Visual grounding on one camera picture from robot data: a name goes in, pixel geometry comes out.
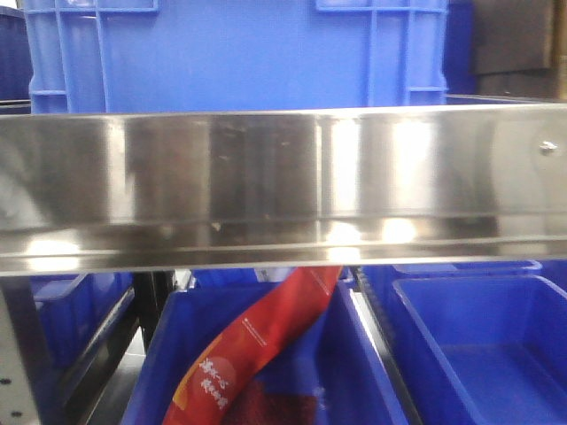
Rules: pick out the blue bin centre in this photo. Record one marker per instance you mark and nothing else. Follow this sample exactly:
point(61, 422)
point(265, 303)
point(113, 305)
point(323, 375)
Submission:
point(330, 375)

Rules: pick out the blue bin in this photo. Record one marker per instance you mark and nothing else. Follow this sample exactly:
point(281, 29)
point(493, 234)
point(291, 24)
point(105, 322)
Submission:
point(330, 375)
point(476, 349)
point(71, 307)

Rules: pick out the blue bin left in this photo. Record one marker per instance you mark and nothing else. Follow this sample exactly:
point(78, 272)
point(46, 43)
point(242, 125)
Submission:
point(71, 307)

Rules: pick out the blue bin right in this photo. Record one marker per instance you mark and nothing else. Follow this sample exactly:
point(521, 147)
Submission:
point(476, 349)

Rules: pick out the red printed snack bag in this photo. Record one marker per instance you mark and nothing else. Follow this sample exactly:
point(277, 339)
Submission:
point(225, 367)

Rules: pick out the large blue plastic crate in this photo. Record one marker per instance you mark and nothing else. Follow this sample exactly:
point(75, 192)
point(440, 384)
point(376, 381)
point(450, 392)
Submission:
point(180, 56)

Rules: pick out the stainless steel rail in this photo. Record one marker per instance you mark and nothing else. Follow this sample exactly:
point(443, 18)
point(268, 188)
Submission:
point(106, 192)

